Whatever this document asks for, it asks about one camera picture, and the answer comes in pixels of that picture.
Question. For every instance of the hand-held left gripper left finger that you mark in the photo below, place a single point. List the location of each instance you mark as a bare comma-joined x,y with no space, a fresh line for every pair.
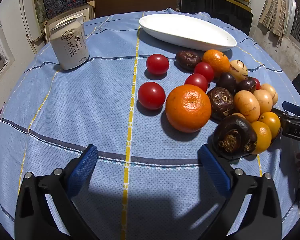
82,170

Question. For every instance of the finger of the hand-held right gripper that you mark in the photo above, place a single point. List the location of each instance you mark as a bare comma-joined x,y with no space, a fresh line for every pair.
280,112
291,107

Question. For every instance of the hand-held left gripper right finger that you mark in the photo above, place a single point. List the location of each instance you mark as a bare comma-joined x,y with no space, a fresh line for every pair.
215,170

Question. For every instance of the dark brown water chestnut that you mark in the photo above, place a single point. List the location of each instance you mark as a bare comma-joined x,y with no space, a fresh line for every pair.
188,59
233,135
221,101

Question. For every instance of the tan striped passion fruit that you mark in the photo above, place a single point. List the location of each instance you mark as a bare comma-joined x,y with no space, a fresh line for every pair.
239,70

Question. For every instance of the orange mandarin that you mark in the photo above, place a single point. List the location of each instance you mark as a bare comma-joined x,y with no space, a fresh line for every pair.
216,59
188,108

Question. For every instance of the white oval plate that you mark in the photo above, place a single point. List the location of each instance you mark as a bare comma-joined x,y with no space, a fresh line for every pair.
185,30

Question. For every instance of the blue checked tablecloth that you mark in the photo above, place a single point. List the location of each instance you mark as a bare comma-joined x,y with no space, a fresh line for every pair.
90,120

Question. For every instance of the brick-pattern hanging cloth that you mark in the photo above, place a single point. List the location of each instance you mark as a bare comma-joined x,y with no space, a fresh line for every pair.
275,7

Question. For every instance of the white beverage can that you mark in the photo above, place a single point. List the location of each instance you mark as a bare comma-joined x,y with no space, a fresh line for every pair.
70,47

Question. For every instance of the black flat panel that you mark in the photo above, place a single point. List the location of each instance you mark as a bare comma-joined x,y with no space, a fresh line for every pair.
215,7

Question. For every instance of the beige framed panel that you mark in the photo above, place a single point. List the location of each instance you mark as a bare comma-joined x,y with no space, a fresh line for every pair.
67,12

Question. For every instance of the brown cardboard board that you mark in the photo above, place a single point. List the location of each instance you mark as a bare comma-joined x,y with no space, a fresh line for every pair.
130,2

